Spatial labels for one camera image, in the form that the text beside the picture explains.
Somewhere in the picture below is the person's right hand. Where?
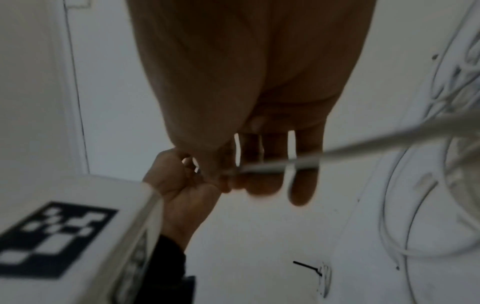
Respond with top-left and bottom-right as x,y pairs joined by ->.
125,0 -> 376,206

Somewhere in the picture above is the black wrist strap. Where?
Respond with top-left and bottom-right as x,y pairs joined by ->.
142,234 -> 197,304

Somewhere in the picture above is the short white cable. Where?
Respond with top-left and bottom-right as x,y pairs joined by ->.
226,111 -> 480,179
316,261 -> 334,298

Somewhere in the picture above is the person's left hand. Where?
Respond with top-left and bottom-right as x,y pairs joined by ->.
142,147 -> 232,251

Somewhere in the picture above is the thin black nylon zip tie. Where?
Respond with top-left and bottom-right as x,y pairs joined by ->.
292,260 -> 324,277

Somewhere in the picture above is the long white cable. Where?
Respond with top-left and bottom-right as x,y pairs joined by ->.
377,0 -> 480,304

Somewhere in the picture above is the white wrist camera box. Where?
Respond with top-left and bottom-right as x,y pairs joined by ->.
0,173 -> 165,304

